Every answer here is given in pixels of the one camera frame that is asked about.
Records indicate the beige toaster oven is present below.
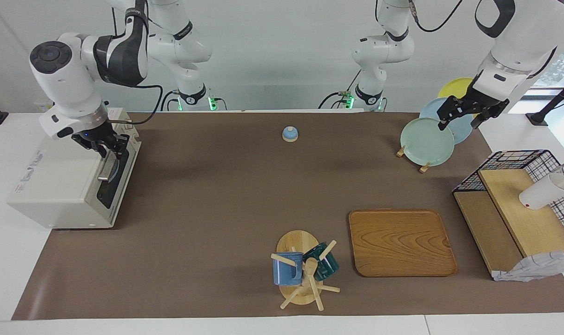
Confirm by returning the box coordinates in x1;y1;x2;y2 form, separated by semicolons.
7;108;142;229

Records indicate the large light blue plate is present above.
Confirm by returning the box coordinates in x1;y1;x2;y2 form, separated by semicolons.
419;97;474;145

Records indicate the yellow plate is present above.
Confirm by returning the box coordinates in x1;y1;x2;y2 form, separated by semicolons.
438;77;476;117

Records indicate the pale green plate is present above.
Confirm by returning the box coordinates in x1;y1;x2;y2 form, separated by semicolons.
400;117;455;167

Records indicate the wooden plate rack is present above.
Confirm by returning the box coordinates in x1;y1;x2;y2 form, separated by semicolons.
396;145;432;174

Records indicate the white paper cup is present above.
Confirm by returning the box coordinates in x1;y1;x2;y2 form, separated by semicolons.
519;173;564;211

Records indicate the wooden shelf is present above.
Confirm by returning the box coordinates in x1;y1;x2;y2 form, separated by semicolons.
453;168;564;280

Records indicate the brown table mat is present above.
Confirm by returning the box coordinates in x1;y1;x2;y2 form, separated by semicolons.
11;112;564;321

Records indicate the rectangular wooden tray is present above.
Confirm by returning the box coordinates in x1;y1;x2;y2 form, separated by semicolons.
348;209;458;278

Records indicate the wooden mug tree stand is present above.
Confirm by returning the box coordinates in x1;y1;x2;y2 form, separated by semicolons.
270;230;341;311

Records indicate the dark green mug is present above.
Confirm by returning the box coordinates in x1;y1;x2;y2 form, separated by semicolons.
303;242;339;281

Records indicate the blue mug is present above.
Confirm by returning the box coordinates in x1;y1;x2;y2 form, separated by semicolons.
272;252;305;287

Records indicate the black wire basket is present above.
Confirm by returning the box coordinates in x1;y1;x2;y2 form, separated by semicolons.
453;149;564;247

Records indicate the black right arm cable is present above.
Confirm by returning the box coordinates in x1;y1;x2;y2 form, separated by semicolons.
103;7;164;126

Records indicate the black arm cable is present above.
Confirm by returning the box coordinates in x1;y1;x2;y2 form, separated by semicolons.
103;7;164;126
408;0;464;33

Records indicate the black base cable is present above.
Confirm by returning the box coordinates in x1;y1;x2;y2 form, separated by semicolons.
318;70;362;110
160;89;182;112

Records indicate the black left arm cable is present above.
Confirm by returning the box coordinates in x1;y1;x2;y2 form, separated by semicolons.
408;0;464;33

